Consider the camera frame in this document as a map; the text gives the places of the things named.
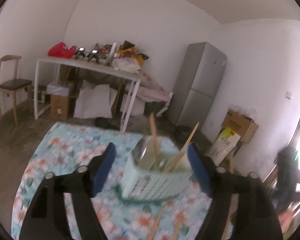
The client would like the stainless steel spoon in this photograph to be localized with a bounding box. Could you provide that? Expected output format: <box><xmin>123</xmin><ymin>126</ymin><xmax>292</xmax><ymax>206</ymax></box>
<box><xmin>132</xmin><ymin>138</ymin><xmax>147</xmax><ymax>166</ymax></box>

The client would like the white ceramic spoon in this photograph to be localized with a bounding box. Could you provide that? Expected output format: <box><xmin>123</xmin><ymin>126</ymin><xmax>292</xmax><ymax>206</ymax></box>
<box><xmin>176</xmin><ymin>152</ymin><xmax>191</xmax><ymax>169</ymax></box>

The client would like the person's right hand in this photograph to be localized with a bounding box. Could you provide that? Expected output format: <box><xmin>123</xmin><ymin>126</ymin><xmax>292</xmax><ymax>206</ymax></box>
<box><xmin>278</xmin><ymin>210</ymin><xmax>294</xmax><ymax>234</ymax></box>

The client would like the floral turquoise tablecloth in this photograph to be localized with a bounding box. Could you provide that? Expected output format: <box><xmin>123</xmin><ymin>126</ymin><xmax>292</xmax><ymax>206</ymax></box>
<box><xmin>11</xmin><ymin>122</ymin><xmax>211</xmax><ymax>239</ymax></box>

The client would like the brown cardboard box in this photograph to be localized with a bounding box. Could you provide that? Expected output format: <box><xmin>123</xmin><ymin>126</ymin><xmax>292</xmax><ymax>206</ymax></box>
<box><xmin>221</xmin><ymin>109</ymin><xmax>258</xmax><ymax>144</ymax></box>

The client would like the white yellow paper bag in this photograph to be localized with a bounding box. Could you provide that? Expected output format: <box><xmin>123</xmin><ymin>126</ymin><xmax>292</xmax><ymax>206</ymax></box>
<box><xmin>206</xmin><ymin>127</ymin><xmax>241</xmax><ymax>166</ymax></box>

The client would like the mint green utensil holder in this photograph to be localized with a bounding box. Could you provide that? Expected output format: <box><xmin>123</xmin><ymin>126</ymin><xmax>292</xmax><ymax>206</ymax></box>
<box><xmin>119</xmin><ymin>151</ymin><xmax>192</xmax><ymax>203</ymax></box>

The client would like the small dark bin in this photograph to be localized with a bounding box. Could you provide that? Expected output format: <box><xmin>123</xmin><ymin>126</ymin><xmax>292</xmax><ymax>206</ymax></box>
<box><xmin>173</xmin><ymin>126</ymin><xmax>192</xmax><ymax>144</ymax></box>

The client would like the cardboard box under table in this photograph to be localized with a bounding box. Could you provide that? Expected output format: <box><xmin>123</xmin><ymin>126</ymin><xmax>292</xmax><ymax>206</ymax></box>
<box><xmin>50</xmin><ymin>94</ymin><xmax>70</xmax><ymax>121</ymax></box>

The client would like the white bag under table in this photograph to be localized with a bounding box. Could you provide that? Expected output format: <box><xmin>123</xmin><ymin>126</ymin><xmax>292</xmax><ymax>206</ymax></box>
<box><xmin>74</xmin><ymin>80</ymin><xmax>117</xmax><ymax>119</ymax></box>

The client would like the silver refrigerator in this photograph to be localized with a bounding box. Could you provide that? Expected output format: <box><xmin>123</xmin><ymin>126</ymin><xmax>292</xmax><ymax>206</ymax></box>
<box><xmin>167</xmin><ymin>42</ymin><xmax>227</xmax><ymax>127</ymax></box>

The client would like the white metal side table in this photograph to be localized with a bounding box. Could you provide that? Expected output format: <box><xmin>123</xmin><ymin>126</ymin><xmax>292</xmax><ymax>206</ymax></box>
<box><xmin>33</xmin><ymin>56</ymin><xmax>142</xmax><ymax>133</ymax></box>

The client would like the wooden chair dark seat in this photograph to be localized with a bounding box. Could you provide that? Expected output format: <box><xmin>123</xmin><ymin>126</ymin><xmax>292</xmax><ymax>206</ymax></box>
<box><xmin>0</xmin><ymin>55</ymin><xmax>33</xmax><ymax>127</ymax></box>

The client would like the pink floral folding bed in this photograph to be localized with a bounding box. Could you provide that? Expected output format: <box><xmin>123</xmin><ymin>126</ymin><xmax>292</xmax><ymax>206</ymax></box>
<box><xmin>122</xmin><ymin>72</ymin><xmax>173</xmax><ymax>116</ymax></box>

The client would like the red plastic bag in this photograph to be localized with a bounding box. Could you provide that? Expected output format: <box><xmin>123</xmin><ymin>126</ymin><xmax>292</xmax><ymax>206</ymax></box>
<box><xmin>48</xmin><ymin>42</ymin><xmax>77</xmax><ymax>59</ymax></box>

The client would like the yellow bag on table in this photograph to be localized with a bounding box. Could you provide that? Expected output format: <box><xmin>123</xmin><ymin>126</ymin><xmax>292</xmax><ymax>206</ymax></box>
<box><xmin>117</xmin><ymin>40</ymin><xmax>149</xmax><ymax>67</ymax></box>

